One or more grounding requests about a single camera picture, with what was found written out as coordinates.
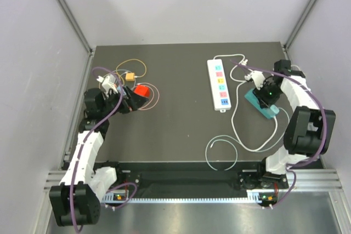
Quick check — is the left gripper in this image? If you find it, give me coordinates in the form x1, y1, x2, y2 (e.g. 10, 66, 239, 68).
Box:
101, 85, 149, 118

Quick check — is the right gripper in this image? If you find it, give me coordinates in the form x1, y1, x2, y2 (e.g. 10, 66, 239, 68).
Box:
253, 80, 284, 109

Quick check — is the red cube socket adapter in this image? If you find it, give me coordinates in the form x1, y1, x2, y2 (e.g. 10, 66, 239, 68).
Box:
134, 84, 150, 98

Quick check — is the teal power strip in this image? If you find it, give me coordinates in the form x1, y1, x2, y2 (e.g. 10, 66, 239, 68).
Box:
245, 89, 272, 119

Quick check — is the yellow usb charger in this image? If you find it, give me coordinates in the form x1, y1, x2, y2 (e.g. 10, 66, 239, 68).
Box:
125, 72, 135, 82

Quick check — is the yellow charging cable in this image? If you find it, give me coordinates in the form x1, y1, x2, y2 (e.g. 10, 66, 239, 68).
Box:
115, 58, 148, 81

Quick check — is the white power strip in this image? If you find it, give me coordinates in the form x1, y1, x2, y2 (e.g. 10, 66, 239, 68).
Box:
207, 59, 231, 113

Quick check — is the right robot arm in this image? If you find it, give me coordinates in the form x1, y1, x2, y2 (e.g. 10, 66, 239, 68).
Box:
246, 60, 336, 188

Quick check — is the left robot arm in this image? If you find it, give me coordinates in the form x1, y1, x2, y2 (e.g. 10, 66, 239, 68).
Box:
49, 85, 150, 227

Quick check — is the teal usb charger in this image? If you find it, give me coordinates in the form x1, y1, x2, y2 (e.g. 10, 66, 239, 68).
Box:
268, 105, 280, 118

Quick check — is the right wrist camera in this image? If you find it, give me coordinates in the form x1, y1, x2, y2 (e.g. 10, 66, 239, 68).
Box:
244, 71, 265, 90

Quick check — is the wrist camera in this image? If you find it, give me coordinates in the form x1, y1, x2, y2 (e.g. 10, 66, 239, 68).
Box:
97, 74, 117, 93
244, 71, 265, 90

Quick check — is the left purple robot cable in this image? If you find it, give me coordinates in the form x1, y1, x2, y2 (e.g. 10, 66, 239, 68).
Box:
70, 66, 138, 234

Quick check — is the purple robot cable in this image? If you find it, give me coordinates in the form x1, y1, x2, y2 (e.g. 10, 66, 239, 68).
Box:
70, 66, 138, 234
230, 59, 329, 209

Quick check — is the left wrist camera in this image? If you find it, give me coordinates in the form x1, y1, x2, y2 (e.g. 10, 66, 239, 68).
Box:
97, 74, 117, 93

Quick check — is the white teal strip cord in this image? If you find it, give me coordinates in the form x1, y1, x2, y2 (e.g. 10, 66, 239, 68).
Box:
231, 80, 290, 152

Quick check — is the white power strip cord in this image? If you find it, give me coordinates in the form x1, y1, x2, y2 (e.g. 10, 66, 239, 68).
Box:
213, 54, 302, 84

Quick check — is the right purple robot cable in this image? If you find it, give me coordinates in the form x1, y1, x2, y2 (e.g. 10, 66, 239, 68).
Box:
230, 59, 329, 209

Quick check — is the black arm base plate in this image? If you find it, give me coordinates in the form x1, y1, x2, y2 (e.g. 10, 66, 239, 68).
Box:
119, 170, 288, 190

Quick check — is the grey slotted cable duct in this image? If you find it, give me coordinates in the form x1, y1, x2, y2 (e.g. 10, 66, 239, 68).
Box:
101, 189, 265, 204

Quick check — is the aluminium front rail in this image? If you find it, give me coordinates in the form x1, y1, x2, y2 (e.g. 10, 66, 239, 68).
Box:
44, 169, 343, 192

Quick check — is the right aluminium frame post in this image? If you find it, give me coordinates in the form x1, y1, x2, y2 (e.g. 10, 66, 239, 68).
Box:
283, 0, 318, 53

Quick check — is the aluminium frame post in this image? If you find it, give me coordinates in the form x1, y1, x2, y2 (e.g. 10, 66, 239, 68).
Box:
56, 0, 93, 54
283, 0, 318, 53

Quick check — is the left aluminium frame post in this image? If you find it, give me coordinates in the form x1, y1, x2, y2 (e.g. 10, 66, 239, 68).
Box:
56, 0, 93, 54

